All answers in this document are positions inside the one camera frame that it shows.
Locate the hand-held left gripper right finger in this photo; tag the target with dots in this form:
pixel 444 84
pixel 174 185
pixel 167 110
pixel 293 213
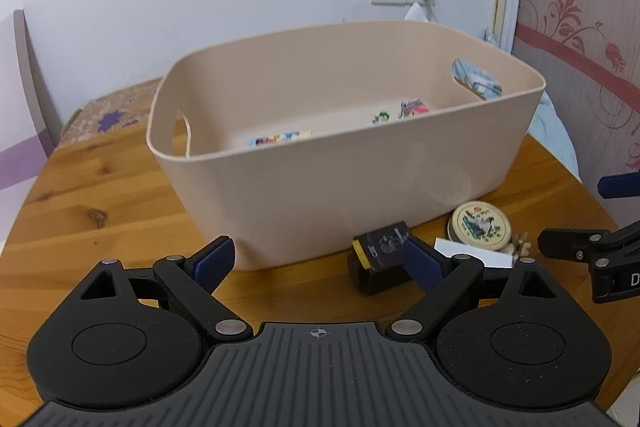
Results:
pixel 424 263

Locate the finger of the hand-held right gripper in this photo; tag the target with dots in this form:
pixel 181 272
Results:
pixel 560 242
pixel 620 186

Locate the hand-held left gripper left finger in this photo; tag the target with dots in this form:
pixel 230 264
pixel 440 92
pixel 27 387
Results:
pixel 212 263

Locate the black box with yellow edge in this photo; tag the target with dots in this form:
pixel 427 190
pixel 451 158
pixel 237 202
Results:
pixel 380 247

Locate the white card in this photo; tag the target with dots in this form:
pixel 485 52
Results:
pixel 475 253

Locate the round metal tin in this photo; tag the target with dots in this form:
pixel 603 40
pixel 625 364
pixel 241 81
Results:
pixel 480 224

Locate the beige plastic storage bin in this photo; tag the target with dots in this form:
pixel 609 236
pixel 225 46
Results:
pixel 325 197

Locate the colourful card box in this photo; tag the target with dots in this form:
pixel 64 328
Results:
pixel 280 139

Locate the green mesh sachet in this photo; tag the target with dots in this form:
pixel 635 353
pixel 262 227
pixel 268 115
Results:
pixel 381 117

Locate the light blue blanket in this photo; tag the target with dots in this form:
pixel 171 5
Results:
pixel 550 132

